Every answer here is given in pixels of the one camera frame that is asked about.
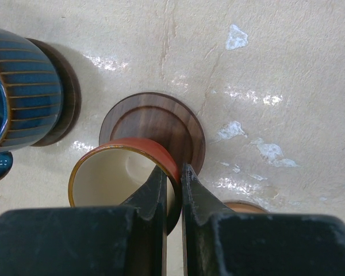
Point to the dark blue cup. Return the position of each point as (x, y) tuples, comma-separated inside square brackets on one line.
[(31, 96)]

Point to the orange cup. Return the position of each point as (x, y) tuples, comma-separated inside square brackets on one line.
[(108, 174)]

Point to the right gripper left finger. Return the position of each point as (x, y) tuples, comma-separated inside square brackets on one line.
[(129, 239)]

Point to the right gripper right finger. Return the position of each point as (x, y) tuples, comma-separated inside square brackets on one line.
[(220, 241)]

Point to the dark wooden coaster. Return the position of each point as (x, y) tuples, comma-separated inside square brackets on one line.
[(72, 95), (161, 118)]

